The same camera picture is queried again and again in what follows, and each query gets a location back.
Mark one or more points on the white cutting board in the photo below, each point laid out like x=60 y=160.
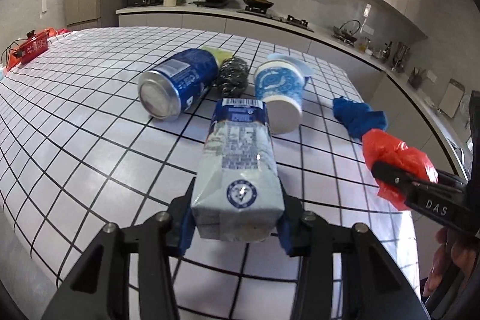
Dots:
x=452 y=97

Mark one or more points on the person's right hand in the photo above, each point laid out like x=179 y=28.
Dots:
x=461 y=252

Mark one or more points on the red electric hotpot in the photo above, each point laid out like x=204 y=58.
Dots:
x=36 y=44

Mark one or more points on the steel wool scrubber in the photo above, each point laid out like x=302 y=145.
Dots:
x=232 y=79

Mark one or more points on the blue aluminium drink can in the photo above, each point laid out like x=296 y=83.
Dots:
x=172 y=87

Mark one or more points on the blue cloth rag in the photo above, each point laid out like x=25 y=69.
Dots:
x=358 y=117

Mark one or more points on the black gas stove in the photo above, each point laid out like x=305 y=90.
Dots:
x=263 y=13

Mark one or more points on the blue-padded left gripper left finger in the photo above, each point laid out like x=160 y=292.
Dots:
x=179 y=238

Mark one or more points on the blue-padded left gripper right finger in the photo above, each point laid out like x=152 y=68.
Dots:
x=295 y=226

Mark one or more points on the black frying wok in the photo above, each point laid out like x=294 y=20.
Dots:
x=258 y=4

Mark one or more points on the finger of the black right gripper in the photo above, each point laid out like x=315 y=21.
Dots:
x=448 y=185

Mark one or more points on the blue patterned paper cup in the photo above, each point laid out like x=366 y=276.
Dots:
x=279 y=82

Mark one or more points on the red plastic bag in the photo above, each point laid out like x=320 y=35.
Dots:
x=380 y=146

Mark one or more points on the yellow green sponge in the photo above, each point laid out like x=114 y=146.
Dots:
x=220 y=55

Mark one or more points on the black utensil holder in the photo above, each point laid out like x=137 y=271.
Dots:
x=416 y=77

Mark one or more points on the blue white milk carton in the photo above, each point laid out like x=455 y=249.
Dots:
x=237 y=194

